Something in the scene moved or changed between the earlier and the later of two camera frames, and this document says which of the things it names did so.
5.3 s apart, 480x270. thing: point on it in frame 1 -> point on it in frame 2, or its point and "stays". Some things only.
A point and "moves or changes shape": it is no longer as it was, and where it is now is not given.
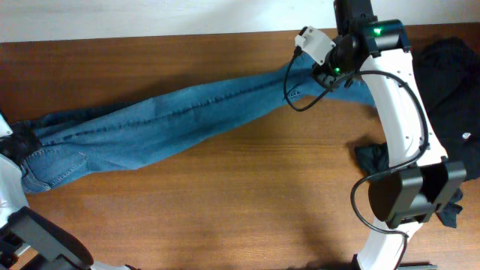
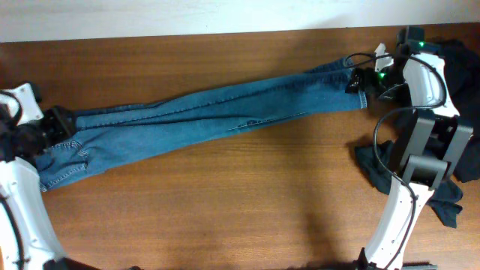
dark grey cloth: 374,157 stays
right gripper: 331,81 -> 366,74
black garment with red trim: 448,73 stays
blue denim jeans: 73,145 moves or changes shape
